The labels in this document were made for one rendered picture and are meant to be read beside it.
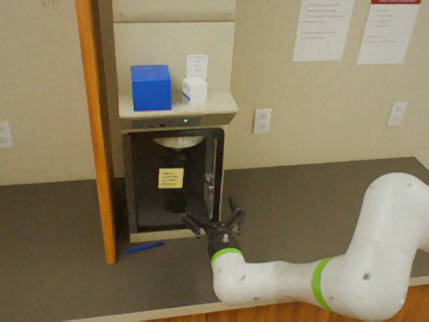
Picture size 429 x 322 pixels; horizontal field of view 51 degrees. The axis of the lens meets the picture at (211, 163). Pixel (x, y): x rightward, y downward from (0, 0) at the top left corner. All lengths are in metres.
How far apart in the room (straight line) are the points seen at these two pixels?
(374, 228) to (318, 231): 0.89
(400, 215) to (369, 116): 1.30
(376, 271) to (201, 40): 0.75
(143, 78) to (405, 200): 0.68
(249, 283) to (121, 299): 0.45
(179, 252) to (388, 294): 0.90
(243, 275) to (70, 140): 0.99
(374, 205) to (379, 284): 0.15
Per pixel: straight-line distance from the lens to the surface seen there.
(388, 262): 0.83
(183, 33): 1.24
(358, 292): 0.82
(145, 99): 1.18
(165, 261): 1.55
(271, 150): 2.02
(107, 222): 1.43
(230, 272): 1.17
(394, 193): 0.87
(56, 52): 1.72
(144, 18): 1.22
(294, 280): 1.05
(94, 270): 1.55
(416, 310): 1.91
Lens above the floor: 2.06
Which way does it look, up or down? 34 degrees down
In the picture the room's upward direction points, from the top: 3 degrees clockwise
